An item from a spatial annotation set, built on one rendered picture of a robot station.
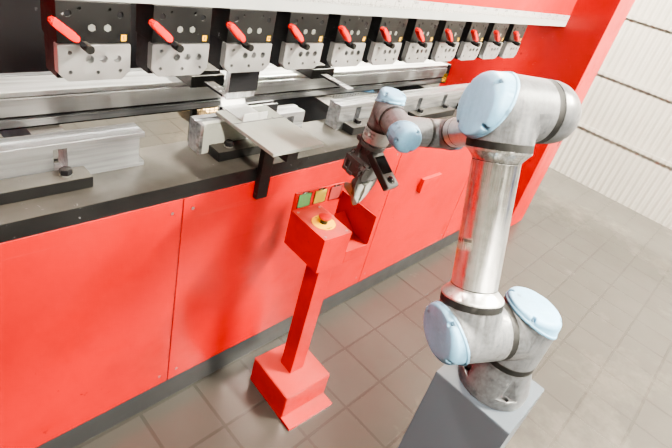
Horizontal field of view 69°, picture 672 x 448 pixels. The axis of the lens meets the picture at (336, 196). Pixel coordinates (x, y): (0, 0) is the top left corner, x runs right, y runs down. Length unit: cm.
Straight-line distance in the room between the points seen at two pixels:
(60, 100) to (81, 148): 26
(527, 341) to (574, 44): 236
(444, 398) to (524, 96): 65
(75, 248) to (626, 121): 419
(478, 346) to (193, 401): 120
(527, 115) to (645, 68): 377
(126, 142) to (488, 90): 87
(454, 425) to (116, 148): 101
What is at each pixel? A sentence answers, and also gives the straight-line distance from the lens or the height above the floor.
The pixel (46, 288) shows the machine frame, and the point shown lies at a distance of 132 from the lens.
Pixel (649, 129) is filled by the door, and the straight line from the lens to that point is 465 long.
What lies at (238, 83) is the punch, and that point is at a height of 107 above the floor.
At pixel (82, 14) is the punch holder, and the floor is 126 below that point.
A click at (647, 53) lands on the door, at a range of 462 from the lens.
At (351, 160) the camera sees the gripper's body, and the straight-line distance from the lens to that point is 138.
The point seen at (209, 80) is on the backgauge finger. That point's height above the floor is 101.
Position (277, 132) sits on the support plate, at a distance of 137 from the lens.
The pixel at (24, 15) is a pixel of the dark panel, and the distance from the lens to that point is 172.
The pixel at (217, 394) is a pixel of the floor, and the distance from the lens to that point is 194.
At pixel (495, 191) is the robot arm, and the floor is 121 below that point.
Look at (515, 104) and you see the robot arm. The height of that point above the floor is 136.
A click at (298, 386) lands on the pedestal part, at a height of 12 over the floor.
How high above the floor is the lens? 156
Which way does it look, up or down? 30 degrees down
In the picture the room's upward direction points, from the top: 16 degrees clockwise
